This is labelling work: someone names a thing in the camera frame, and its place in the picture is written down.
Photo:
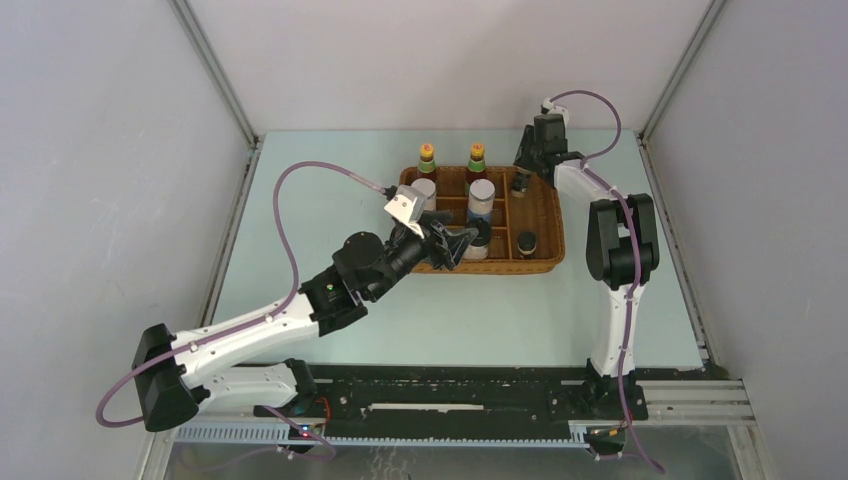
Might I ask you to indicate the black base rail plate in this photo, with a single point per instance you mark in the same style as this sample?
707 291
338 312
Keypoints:
462 403

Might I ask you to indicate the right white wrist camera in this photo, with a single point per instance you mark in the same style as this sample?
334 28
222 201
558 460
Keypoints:
548 106

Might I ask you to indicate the black-lid white spice jar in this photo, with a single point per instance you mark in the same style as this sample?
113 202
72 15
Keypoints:
479 247

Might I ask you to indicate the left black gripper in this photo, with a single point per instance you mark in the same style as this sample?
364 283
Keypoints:
436 255

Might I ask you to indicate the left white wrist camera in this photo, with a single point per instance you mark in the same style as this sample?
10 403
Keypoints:
406 205

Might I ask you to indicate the yellow-cap sauce bottle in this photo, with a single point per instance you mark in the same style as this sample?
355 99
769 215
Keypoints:
476 166
427 167

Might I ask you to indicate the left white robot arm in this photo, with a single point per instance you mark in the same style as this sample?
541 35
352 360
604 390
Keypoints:
184 373

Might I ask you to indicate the silver-lid salt jar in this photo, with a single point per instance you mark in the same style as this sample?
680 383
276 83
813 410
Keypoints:
427 188
481 196

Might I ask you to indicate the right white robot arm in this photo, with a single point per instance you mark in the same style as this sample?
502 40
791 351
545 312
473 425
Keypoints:
622 247

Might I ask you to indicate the brown wicker divided basket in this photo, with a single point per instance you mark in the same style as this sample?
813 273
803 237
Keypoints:
538 212

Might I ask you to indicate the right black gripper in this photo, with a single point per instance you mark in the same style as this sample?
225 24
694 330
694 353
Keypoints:
524 156

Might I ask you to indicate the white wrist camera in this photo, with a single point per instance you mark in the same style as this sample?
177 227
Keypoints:
548 106
406 205

